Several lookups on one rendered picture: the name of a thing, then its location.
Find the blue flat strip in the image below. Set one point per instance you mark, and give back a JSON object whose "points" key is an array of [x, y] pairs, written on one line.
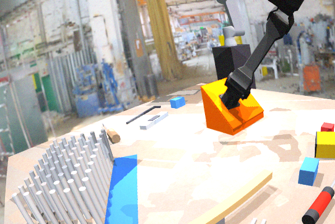
{"points": [[122, 206]]}

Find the yellow box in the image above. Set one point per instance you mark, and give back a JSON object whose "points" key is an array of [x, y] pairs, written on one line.
{"points": [[325, 145]]}

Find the blue block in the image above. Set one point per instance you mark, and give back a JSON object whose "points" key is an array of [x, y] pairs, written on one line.
{"points": [[177, 102], [308, 171]]}

